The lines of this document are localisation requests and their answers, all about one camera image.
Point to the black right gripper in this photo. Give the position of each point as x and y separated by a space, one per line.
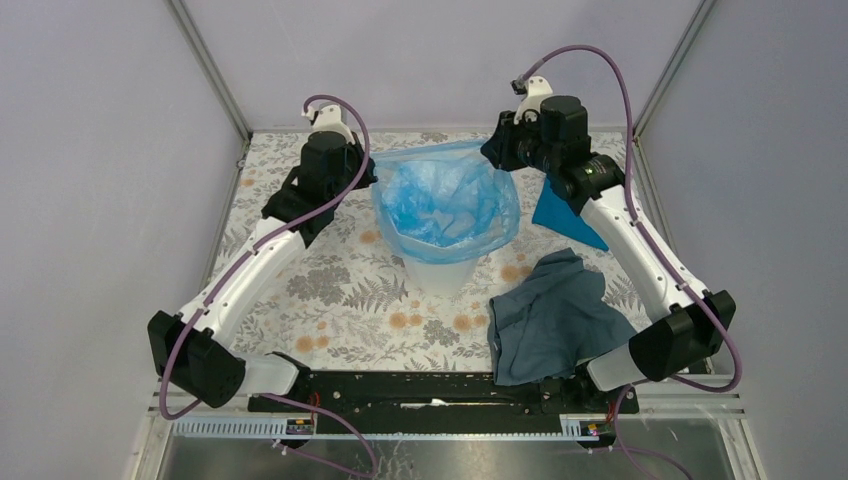
498 149

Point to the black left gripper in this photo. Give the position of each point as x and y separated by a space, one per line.
367 176

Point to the blue plastic trash bag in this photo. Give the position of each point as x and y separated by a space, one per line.
444 203

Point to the white paper trash bin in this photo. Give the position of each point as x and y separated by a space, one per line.
439 279

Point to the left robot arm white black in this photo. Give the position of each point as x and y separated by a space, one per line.
192 348

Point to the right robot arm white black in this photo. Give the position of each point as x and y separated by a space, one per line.
688 319

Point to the teal folded cloth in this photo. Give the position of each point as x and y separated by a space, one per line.
554 214

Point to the floral patterned table mat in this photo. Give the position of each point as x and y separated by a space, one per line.
347 303

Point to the grey-blue crumpled cloth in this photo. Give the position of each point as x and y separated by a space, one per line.
555 318

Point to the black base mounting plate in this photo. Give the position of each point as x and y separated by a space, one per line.
380 402

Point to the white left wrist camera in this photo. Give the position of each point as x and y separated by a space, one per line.
329 117

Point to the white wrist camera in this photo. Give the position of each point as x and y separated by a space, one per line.
534 90
329 117

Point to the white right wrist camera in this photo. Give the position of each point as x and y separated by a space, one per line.
534 90

